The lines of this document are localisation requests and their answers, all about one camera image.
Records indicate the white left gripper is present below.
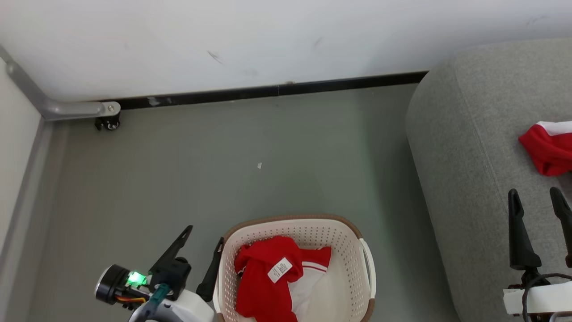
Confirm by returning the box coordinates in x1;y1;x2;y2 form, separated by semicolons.
95;225;225;322

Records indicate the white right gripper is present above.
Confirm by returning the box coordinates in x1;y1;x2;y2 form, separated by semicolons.
504;187;572;316

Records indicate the red garment with white label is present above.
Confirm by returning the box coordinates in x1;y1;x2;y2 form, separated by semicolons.
234;236;332;322

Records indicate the red garment with white stripes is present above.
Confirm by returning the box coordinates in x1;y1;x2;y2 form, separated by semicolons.
518;121;572;177

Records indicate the grey fabric sofa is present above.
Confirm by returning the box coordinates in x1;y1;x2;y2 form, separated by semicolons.
406;38;572;322

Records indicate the cream perforated laundry basket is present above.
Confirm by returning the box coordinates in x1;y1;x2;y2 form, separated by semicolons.
213;214;377;322

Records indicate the black caster wheel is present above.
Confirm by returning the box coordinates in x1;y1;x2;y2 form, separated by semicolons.
95;115;121;131

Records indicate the black baseboard strip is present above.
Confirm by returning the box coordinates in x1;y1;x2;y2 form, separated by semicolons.
117;71;429;110

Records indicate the teal camera cable connector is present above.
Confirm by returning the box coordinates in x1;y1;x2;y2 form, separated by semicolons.
129;283;171;322

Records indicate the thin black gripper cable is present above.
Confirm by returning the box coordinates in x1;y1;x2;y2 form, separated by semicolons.
521;273;572;322

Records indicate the grey metal frame leg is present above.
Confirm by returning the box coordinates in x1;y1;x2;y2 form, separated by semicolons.
0;45;121;121

